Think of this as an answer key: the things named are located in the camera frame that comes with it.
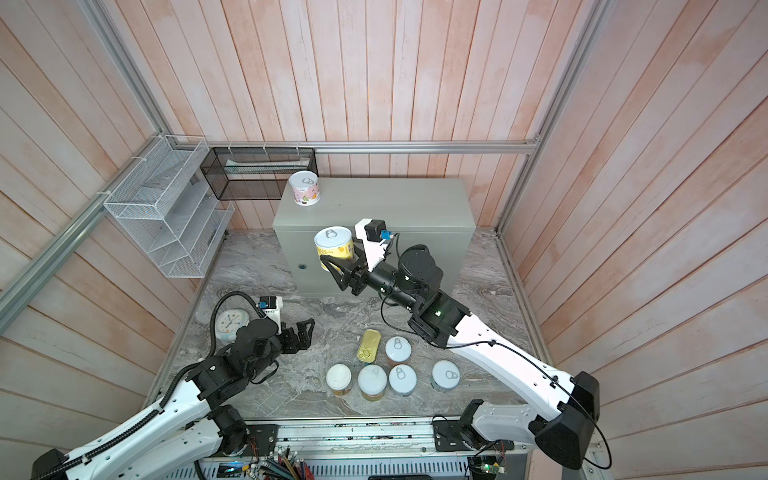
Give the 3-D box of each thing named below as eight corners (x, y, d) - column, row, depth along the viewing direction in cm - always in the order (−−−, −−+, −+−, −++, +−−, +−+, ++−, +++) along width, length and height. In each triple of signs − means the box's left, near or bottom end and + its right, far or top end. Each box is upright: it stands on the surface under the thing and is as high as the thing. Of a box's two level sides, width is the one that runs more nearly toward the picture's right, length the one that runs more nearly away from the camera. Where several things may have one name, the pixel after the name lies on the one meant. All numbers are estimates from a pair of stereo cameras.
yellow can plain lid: (328, 395, 82) (324, 387, 76) (331, 372, 86) (327, 363, 80) (351, 395, 82) (349, 387, 76) (352, 372, 86) (350, 363, 80)
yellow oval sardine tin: (356, 363, 88) (355, 357, 84) (364, 334, 94) (363, 327, 90) (374, 367, 87) (374, 361, 84) (381, 337, 93) (381, 331, 90)
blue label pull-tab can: (388, 397, 82) (389, 391, 77) (388, 370, 86) (388, 363, 82) (416, 397, 82) (418, 391, 77) (414, 370, 86) (416, 363, 82)
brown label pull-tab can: (385, 367, 87) (386, 360, 82) (385, 342, 91) (385, 335, 87) (410, 367, 87) (412, 360, 82) (409, 342, 91) (410, 335, 87)
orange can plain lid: (359, 401, 81) (357, 393, 75) (360, 374, 86) (358, 364, 79) (387, 401, 81) (387, 393, 75) (386, 374, 86) (387, 364, 79)
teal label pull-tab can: (431, 392, 83) (434, 386, 78) (428, 367, 87) (431, 359, 82) (457, 392, 83) (462, 386, 78) (453, 367, 87) (457, 359, 82)
